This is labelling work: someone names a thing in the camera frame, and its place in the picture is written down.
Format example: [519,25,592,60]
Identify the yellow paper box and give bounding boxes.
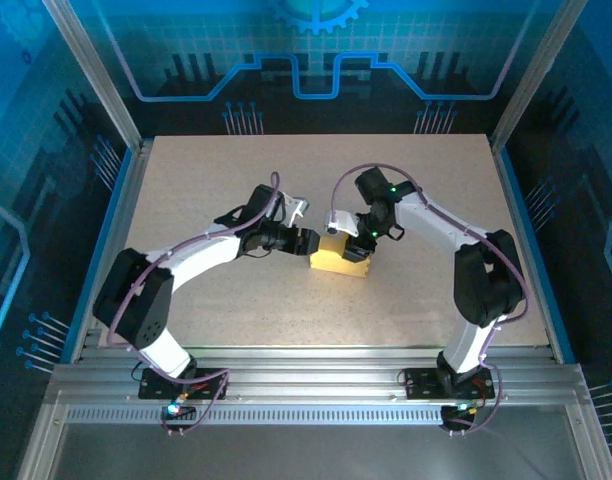
[309,234,373,279]

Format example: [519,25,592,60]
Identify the small controller board with LEDs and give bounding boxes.
[441,402,480,425]
[160,399,197,421]

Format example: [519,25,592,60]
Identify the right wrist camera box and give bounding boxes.
[324,209,360,237]

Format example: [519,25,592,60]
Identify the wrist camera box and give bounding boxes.
[324,209,360,237]
[284,195,312,222]

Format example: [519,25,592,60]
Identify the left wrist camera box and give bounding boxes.
[284,195,312,222]

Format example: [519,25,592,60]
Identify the aluminium mounting rail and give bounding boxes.
[48,344,590,409]

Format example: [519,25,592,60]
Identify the aluminium table side rail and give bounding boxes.
[488,134,577,364]
[68,139,155,364]

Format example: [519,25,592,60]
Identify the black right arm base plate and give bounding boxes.
[399,367,496,401]

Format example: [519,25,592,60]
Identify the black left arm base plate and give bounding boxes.
[137,367,231,401]

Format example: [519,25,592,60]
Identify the slotted grey cable duct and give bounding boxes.
[65,407,455,426]

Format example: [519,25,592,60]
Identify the aluminium frame post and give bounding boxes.
[40,0,145,151]
[489,0,590,149]

